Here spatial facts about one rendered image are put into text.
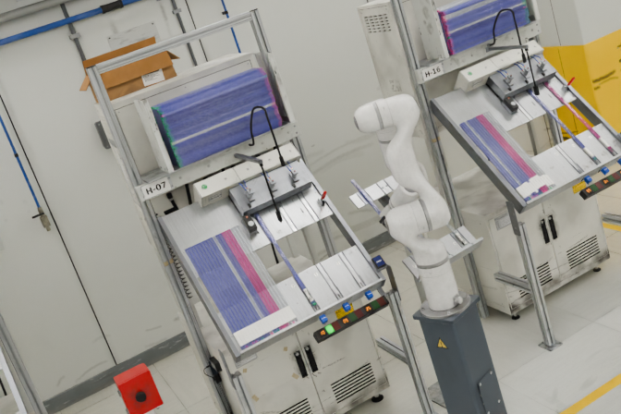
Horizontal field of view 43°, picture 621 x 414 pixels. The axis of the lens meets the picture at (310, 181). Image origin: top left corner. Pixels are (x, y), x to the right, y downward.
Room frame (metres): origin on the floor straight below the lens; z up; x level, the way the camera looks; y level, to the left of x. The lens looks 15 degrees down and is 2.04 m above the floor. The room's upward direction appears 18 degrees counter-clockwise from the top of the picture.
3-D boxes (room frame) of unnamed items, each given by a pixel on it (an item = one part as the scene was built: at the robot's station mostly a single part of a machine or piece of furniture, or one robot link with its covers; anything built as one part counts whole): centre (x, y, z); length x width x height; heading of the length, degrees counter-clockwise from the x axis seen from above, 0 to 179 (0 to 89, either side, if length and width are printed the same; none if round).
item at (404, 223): (2.63, -0.30, 1.00); 0.19 x 0.12 x 0.24; 88
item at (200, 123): (3.36, 0.29, 1.52); 0.51 x 0.13 x 0.27; 111
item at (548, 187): (3.82, -1.04, 0.65); 1.01 x 0.73 x 1.29; 21
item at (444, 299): (2.63, -0.33, 0.79); 0.19 x 0.19 x 0.18
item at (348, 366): (3.46, 0.39, 0.31); 0.70 x 0.65 x 0.62; 111
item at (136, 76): (3.60, 0.50, 1.82); 0.68 x 0.30 x 0.20; 111
